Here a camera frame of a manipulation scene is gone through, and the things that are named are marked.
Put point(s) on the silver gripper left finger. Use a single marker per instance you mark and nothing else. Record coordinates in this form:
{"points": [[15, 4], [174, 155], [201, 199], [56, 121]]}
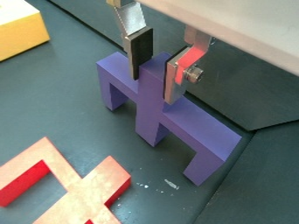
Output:
{"points": [[137, 34]]}

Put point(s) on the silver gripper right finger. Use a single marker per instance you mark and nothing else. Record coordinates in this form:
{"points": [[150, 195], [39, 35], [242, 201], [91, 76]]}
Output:
{"points": [[181, 66]]}

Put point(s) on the purple cross-shaped block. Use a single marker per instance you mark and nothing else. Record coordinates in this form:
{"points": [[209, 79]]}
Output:
{"points": [[159, 118]]}

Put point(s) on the yellow slotted board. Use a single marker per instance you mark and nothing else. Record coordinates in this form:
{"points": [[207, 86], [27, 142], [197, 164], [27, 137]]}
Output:
{"points": [[22, 28]]}

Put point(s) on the red cross-shaped block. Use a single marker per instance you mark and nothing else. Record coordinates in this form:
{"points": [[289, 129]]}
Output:
{"points": [[90, 194]]}

